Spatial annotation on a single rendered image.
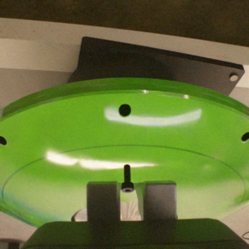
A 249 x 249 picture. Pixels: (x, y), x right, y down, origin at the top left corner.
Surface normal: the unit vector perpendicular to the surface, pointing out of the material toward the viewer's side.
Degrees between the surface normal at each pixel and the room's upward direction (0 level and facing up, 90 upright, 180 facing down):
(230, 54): 90
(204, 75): 0
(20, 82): 0
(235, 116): 25
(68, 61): 0
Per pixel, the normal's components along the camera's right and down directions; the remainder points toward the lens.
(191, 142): 0.17, 0.53
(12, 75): 0.02, 0.80
